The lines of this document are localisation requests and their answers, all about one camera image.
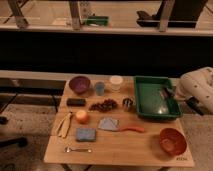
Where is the metal spoon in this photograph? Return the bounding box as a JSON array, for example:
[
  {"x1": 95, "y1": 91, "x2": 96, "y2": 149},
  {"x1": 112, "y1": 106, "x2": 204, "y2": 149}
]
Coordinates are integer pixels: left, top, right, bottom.
[{"x1": 64, "y1": 147, "x2": 92, "y2": 153}]

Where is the yellow orange apple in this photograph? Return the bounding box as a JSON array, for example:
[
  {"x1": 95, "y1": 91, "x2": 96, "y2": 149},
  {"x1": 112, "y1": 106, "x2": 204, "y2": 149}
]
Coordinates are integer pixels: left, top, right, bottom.
[{"x1": 75, "y1": 110, "x2": 89, "y2": 124}]

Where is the blue grey cloth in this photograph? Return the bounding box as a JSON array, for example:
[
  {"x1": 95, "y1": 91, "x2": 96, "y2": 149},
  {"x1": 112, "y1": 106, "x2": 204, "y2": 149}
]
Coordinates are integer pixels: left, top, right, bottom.
[{"x1": 98, "y1": 117, "x2": 119, "y2": 131}]

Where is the green box on shelf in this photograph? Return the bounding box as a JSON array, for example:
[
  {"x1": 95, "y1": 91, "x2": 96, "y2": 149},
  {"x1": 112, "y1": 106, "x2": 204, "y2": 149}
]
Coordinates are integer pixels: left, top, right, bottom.
[{"x1": 86, "y1": 16, "x2": 109, "y2": 26}]

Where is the bunch of red grapes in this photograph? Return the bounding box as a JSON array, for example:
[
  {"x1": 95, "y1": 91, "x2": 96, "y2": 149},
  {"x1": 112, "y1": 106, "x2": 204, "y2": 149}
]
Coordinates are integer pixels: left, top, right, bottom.
[{"x1": 89, "y1": 99, "x2": 118, "y2": 112}]

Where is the purple bowl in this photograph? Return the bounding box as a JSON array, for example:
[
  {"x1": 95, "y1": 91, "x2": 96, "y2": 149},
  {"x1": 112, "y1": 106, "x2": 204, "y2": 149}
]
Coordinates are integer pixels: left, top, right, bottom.
[{"x1": 69, "y1": 76, "x2": 91, "y2": 94}]

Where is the white plastic cup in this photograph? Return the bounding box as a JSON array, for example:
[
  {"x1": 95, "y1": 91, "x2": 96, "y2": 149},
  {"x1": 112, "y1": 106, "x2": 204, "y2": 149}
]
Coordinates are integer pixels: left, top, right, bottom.
[{"x1": 109, "y1": 75, "x2": 123, "y2": 91}]

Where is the blue plastic cup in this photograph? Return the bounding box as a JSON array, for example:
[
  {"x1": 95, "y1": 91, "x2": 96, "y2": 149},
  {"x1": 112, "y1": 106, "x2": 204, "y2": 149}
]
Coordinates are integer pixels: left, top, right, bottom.
[{"x1": 95, "y1": 82, "x2": 105, "y2": 96}]

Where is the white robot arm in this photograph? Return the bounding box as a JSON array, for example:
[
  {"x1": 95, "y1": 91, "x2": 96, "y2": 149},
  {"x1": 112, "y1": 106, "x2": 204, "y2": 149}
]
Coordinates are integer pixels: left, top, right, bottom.
[{"x1": 175, "y1": 67, "x2": 213, "y2": 114}]

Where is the orange carrot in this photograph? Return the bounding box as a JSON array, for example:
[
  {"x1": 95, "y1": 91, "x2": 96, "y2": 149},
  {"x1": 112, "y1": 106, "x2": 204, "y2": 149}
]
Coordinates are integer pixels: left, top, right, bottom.
[{"x1": 119, "y1": 125, "x2": 145, "y2": 133}]

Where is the blue sponge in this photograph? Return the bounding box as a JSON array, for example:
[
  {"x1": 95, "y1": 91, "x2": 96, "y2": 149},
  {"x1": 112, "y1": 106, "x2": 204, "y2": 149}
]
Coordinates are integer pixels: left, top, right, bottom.
[{"x1": 76, "y1": 128, "x2": 96, "y2": 142}]

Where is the green plastic tray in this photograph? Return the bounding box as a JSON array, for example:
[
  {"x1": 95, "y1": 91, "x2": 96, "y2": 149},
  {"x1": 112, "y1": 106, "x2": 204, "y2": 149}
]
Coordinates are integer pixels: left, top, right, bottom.
[{"x1": 134, "y1": 76, "x2": 182, "y2": 121}]

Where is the black rectangular block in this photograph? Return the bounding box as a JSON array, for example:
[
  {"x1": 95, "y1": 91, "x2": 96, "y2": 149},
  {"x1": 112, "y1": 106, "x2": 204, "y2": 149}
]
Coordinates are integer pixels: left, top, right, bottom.
[{"x1": 66, "y1": 98, "x2": 86, "y2": 106}]

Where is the orange red bowl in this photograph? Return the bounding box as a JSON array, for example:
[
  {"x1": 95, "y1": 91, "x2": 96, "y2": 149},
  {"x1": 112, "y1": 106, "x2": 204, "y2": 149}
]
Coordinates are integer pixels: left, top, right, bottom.
[{"x1": 159, "y1": 128, "x2": 187, "y2": 156}]

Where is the small metal cup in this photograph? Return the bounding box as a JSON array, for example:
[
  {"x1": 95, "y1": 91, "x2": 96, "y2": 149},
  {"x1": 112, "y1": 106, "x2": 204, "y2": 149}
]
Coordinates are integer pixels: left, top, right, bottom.
[{"x1": 122, "y1": 98, "x2": 133, "y2": 111}]

